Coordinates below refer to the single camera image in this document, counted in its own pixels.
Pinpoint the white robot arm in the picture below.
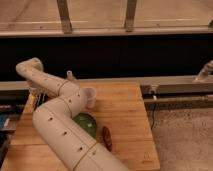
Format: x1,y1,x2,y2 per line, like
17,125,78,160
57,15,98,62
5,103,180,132
16,58,130,171

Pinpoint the clear plastic bottle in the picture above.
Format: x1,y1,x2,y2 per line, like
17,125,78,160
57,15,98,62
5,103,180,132
66,70,76,81

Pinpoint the white ceramic cup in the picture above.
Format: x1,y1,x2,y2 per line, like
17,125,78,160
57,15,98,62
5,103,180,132
84,87,96,108

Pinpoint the black cable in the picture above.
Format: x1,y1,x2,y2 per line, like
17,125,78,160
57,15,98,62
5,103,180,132
150,94,158,131

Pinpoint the green ceramic bowl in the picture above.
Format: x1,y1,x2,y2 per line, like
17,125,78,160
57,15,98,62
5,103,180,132
73,113,97,138

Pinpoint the red brown chili pepper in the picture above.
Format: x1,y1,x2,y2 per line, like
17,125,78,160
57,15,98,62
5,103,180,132
102,127,112,151

